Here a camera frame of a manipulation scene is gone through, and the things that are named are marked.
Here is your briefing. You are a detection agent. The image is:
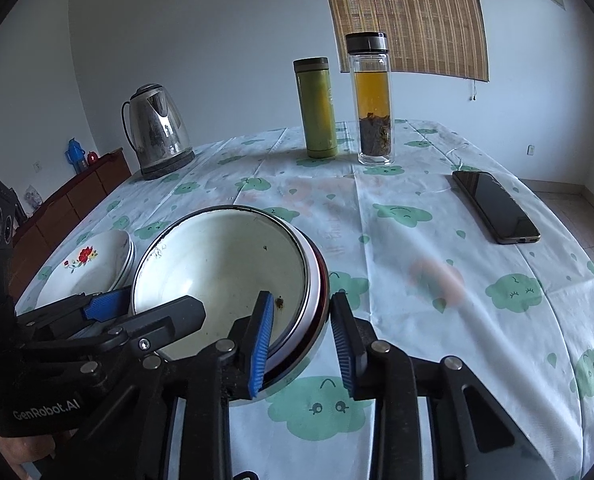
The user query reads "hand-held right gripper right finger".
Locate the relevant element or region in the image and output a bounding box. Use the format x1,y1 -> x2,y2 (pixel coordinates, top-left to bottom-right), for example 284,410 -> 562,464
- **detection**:
329,291 -> 552,480

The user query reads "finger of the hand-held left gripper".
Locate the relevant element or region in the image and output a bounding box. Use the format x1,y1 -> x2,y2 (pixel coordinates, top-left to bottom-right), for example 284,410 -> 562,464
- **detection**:
42,296 -> 208,361
17,287 -> 134,331

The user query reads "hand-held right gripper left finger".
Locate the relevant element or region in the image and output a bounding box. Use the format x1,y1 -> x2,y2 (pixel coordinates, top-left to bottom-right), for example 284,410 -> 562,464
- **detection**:
52,291 -> 278,480

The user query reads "white plate with red flowers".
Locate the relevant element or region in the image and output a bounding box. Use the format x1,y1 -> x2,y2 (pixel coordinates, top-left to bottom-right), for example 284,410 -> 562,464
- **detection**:
36,230 -> 130,311

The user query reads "white enamel bowl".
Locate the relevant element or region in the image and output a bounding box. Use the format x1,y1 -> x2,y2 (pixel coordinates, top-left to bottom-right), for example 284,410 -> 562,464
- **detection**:
130,206 -> 310,361

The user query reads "pink plastic bowl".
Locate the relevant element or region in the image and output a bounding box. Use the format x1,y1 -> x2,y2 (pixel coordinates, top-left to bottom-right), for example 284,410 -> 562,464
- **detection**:
257,230 -> 324,376

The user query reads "person's left hand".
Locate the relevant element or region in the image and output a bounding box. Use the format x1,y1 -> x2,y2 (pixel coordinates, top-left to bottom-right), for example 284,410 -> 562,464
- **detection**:
0,425 -> 58,478

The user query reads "brown wooden sideboard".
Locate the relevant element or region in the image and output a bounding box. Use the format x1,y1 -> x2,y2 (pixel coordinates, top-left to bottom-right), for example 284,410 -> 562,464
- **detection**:
12,147 -> 132,281

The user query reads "black kettle base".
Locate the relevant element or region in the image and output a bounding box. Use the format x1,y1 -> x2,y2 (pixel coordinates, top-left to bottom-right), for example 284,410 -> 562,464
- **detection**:
141,149 -> 196,181

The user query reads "blue water bottle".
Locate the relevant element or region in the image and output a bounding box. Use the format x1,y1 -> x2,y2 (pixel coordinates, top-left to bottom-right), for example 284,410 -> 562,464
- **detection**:
66,138 -> 87,173

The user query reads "stainless steel electric kettle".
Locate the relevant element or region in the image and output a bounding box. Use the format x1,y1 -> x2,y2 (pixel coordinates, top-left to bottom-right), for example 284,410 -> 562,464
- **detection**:
122,84 -> 193,166

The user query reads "black smartphone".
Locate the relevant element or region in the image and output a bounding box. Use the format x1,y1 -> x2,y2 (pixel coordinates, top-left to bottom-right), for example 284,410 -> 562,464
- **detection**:
452,170 -> 542,245

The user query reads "green thermos bottle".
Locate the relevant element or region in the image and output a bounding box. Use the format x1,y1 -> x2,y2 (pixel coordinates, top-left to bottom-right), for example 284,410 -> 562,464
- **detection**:
292,57 -> 338,158

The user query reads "glass tea bottle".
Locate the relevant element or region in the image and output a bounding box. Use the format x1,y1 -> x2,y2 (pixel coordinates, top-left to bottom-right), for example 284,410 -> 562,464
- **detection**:
345,32 -> 394,166

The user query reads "bamboo window blind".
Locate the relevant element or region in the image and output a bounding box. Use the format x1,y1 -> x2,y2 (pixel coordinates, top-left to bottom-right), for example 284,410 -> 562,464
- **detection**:
318,0 -> 490,82

